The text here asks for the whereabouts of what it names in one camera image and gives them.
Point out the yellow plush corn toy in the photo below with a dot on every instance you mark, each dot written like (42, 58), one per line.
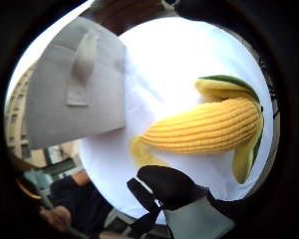
(209, 127)

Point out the the person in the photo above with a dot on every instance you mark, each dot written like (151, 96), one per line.
(79, 202)

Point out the grey felt basket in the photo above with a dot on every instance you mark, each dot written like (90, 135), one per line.
(79, 89)

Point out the beige building with windows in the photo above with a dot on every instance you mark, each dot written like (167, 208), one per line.
(20, 126)

